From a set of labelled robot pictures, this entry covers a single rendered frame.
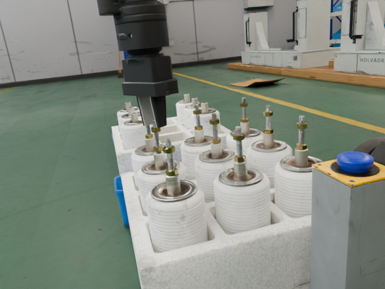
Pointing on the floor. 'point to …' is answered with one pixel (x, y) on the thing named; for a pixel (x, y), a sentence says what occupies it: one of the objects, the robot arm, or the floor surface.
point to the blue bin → (121, 200)
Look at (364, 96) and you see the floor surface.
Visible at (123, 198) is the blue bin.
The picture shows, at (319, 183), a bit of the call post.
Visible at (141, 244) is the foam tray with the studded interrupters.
